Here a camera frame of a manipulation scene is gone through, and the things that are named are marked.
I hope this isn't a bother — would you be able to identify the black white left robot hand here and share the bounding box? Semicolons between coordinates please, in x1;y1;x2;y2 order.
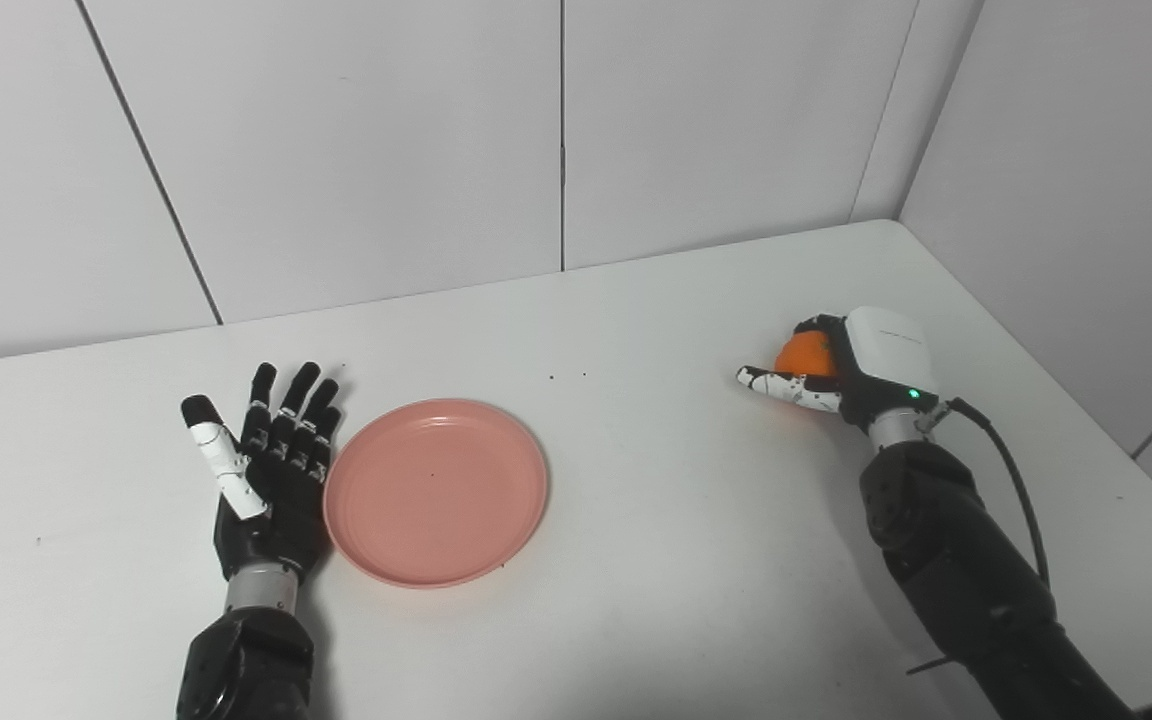
180;360;345;584

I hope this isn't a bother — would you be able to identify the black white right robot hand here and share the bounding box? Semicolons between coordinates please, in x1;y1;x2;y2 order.
735;305;942;434

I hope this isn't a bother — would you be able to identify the orange fruit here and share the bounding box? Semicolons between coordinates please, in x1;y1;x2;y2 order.
772;330;838;380

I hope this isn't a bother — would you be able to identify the pink round plate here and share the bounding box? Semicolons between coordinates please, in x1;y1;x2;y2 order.
322;398;551;590

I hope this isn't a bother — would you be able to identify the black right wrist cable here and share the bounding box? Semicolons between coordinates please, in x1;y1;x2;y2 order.
904;396;1053;677

